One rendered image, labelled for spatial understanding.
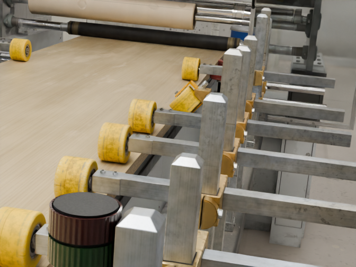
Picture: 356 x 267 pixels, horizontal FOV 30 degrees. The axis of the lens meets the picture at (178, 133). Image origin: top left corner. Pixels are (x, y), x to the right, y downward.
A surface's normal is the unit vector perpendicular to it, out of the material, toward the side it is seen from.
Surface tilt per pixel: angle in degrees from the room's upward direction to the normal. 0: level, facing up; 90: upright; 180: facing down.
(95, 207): 0
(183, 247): 90
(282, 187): 90
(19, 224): 39
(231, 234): 0
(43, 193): 0
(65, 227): 90
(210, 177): 90
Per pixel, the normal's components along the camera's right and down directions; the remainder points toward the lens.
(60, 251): -0.51, 0.18
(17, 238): -0.11, -0.24
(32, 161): 0.08, -0.96
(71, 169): -0.07, -0.47
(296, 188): -0.18, 0.25
